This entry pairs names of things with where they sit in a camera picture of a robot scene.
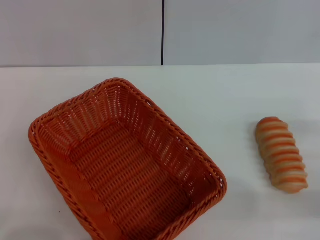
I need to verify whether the black vertical wall strip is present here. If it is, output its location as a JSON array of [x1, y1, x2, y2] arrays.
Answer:
[[160, 0, 166, 66]]

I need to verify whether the orange woven plastic basket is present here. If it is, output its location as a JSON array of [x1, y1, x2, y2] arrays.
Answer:
[[27, 77, 228, 240]]

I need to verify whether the striped orange bread roll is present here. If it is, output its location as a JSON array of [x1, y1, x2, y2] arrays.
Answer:
[[255, 116, 309, 195]]

